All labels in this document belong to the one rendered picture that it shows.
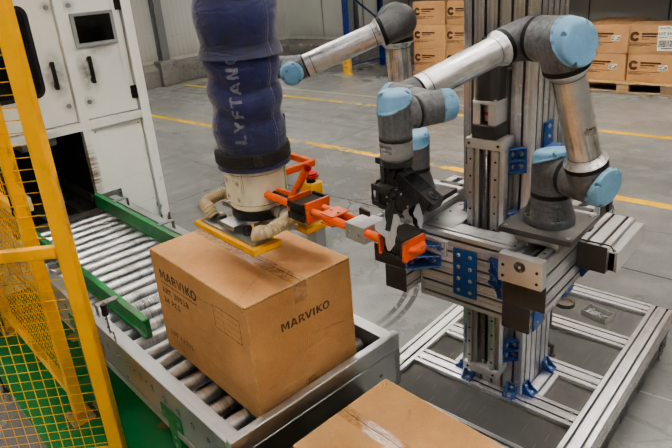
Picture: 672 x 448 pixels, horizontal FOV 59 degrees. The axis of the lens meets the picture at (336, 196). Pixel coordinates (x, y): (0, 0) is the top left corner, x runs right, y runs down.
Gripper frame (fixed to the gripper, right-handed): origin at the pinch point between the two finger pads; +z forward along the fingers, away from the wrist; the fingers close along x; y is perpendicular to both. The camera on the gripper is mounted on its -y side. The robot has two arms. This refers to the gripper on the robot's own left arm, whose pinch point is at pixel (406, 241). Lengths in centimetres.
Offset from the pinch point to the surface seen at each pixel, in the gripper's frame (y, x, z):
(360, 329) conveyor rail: 51, -27, 62
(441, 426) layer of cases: 2, -13, 66
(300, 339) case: 41, 6, 45
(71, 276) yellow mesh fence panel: 110, 50, 30
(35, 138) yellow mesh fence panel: 110, 49, -18
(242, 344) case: 45, 23, 39
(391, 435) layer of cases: 10, -1, 66
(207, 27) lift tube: 57, 12, -48
